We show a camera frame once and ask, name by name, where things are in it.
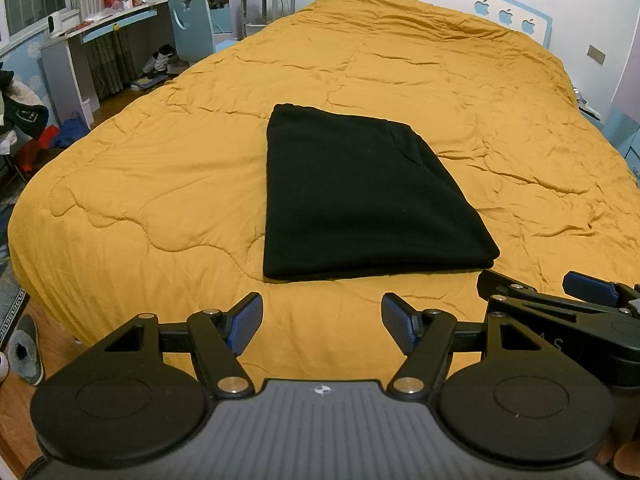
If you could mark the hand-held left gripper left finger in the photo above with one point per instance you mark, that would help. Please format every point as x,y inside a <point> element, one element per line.
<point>245,322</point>

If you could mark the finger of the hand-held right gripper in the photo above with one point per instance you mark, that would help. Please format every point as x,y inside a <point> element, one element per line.
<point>505,286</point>
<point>587,287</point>

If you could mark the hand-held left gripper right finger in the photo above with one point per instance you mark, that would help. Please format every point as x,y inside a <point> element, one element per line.
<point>400,322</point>

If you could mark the black long-sleeve sweater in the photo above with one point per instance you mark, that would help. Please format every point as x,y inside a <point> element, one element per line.
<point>360,200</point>

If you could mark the pile of clothes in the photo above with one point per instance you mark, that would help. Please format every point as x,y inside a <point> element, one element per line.
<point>20,105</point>

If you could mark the light blue nightstand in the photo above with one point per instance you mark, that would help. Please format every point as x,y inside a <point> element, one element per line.
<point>622,132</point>

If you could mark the mustard yellow quilt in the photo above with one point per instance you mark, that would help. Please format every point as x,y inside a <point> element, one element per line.
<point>175,160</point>

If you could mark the grey slipper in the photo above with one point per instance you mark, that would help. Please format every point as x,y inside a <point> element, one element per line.
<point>27,350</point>

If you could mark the patterned rug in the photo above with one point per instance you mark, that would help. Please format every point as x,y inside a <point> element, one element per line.
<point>12,305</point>

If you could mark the blue cloth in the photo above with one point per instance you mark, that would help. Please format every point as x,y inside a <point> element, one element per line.
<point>70,132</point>

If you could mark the red cloth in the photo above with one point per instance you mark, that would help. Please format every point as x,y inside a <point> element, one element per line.
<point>32,152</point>

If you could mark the striped under-desk curtain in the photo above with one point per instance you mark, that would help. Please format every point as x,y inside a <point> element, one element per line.
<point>110,65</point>

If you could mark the light blue chair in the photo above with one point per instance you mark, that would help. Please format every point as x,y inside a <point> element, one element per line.
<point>187,25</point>

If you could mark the grey rolling cart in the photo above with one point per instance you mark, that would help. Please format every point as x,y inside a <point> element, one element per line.
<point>255,10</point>

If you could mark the white and blue desk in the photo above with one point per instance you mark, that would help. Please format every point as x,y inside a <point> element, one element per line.
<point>65,60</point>

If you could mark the wall switch plate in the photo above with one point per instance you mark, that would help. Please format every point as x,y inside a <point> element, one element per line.
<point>596,54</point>

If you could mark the small white camera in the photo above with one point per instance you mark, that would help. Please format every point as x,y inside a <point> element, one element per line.
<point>56,25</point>

